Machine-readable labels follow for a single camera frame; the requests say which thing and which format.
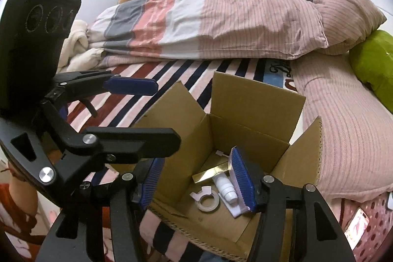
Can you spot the gold rectangular bar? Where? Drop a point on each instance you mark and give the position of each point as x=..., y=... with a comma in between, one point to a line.
x=210, y=173

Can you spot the brown cardboard box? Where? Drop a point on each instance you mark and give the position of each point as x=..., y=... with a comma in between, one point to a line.
x=298, y=166

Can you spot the striped patchwork duvet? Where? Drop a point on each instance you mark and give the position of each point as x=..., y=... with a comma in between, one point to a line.
x=208, y=29

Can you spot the pink striped pillow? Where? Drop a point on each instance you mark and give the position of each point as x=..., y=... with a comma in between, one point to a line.
x=347, y=23
x=356, y=161

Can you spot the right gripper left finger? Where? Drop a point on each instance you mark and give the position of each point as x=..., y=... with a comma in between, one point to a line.
x=77, y=233

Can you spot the small clear white bottle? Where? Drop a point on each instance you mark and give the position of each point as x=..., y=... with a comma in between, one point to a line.
x=225, y=188

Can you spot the pink polka dot sheet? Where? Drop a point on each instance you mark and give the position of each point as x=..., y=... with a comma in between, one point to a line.
x=376, y=240

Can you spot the cream fleece garment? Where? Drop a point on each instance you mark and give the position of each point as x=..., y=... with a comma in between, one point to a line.
x=75, y=53

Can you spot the pink striped lower pillow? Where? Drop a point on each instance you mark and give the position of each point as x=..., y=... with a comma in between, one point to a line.
x=356, y=161

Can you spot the green plush toy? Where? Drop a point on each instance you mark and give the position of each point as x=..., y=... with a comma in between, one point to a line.
x=371, y=62

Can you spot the striped plush blanket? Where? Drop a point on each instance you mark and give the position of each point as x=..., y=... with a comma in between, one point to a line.
x=238, y=112

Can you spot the pink striped upper pillow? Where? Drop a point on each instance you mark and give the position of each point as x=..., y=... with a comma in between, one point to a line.
x=347, y=23

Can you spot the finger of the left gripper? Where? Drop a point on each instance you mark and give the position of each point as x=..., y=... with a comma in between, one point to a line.
x=55, y=158
x=84, y=84

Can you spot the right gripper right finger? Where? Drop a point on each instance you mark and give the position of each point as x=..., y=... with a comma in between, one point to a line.
x=293, y=220

